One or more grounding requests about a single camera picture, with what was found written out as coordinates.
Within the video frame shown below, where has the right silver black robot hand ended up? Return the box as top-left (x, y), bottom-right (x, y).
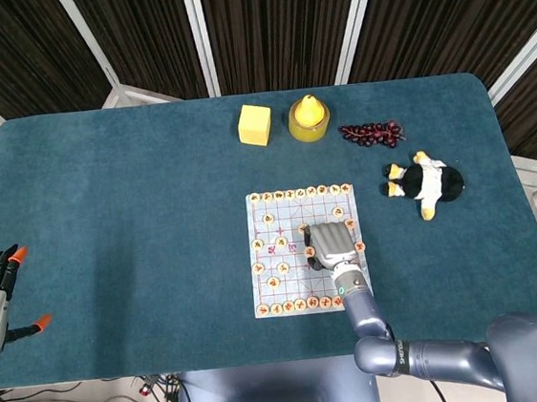
top-left (301, 219), bottom-right (360, 274)

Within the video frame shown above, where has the white chinese chess board sheet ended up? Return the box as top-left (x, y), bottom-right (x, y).
top-left (241, 180), bottom-right (376, 320)

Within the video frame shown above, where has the black white plush toy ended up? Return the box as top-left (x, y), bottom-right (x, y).
top-left (378, 145), bottom-right (469, 226)

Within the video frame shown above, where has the yellow tape roll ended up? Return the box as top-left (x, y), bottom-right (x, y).
top-left (285, 98), bottom-right (333, 145)

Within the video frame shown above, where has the dark red grape bunch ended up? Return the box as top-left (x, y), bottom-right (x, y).
top-left (337, 117), bottom-right (408, 154)

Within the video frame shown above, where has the yellow pear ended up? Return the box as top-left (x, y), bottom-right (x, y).
top-left (291, 92), bottom-right (325, 130)

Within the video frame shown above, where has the yellow foam cube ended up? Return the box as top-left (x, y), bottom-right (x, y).
top-left (234, 102), bottom-right (276, 146)

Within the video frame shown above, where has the blue velvet table cloth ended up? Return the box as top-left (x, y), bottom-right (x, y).
top-left (0, 61), bottom-right (537, 391)

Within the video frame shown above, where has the blue grey robot torso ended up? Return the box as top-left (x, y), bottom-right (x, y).
top-left (173, 351), bottom-right (383, 402)

